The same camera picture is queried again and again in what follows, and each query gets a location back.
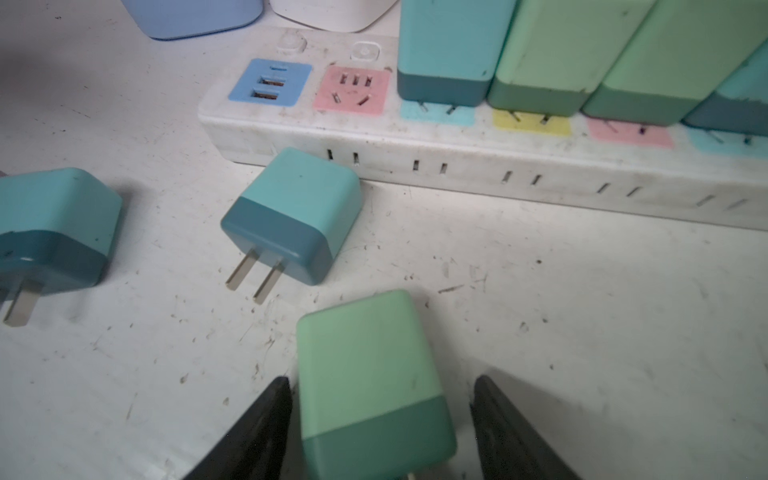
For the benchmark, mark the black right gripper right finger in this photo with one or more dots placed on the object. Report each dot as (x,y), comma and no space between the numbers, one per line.
(509,447)

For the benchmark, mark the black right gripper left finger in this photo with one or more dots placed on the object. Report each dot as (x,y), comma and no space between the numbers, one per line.
(254,448)

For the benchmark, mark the green charger plug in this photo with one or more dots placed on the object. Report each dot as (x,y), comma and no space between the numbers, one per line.
(680,54)
(371,401)
(557,53)

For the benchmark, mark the teal charger plug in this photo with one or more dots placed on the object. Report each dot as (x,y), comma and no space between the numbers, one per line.
(448,50)
(739,104)
(294,217)

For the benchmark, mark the white multicolour power strip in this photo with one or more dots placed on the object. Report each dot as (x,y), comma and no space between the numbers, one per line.
(335,96)

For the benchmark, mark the teal charger plug bottom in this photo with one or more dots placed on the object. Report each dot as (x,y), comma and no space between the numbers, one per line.
(448,50)

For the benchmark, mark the white square power socket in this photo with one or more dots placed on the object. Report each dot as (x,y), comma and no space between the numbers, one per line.
(343,16)

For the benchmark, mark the teal charger beside pink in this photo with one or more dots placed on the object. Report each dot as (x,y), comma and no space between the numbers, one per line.
(57,233)

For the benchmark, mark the blue square power socket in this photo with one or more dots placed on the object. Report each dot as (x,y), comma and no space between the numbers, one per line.
(179,19)

